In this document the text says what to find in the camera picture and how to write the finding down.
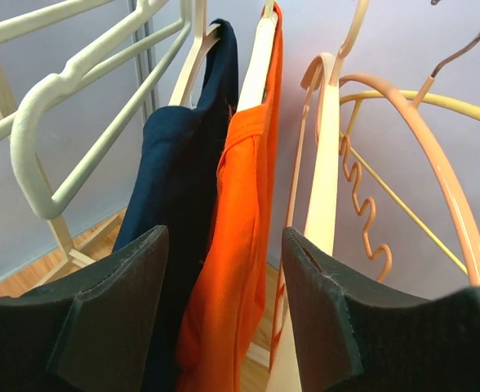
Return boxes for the metal corner post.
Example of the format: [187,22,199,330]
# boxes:
[131,16,158,123]

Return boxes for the pink hanger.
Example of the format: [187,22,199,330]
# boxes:
[266,0,368,391]

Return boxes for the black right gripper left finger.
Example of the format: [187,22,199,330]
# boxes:
[0,226,169,391]

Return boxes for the orange hanger with metal hook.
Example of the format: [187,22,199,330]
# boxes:
[339,31,480,287]

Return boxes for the yellow hanger with metal hook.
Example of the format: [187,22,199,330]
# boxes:
[341,96,480,278]

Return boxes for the wooden clothes rack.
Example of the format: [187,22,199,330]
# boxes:
[0,16,129,299]

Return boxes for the cream hanger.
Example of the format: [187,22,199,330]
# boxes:
[237,1,278,112]
[168,0,220,106]
[0,0,194,221]

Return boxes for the navy blue t shirt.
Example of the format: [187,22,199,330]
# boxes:
[113,19,238,391]

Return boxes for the orange t shirt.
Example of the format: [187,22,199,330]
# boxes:
[176,1,283,391]

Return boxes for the cream hanger on navy shirt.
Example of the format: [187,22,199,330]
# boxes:
[168,0,220,106]

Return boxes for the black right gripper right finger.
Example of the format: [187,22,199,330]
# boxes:
[282,228,480,391]

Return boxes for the empty cream hanger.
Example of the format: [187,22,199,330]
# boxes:
[0,0,194,221]

